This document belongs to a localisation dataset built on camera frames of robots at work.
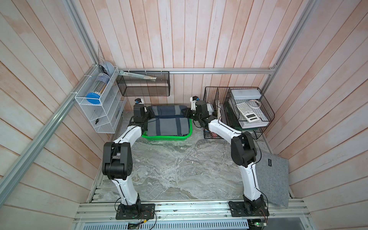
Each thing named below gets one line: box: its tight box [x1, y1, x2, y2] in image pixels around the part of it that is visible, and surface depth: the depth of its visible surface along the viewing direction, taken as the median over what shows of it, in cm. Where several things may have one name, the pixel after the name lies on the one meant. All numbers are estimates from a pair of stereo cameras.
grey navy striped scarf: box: [147, 104, 190, 137], surface depth 97 cm
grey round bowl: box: [101, 60, 115, 78], surface depth 85 cm
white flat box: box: [230, 89, 262, 100], surface depth 101 cm
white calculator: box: [236, 102, 261, 123], surface depth 90 cm
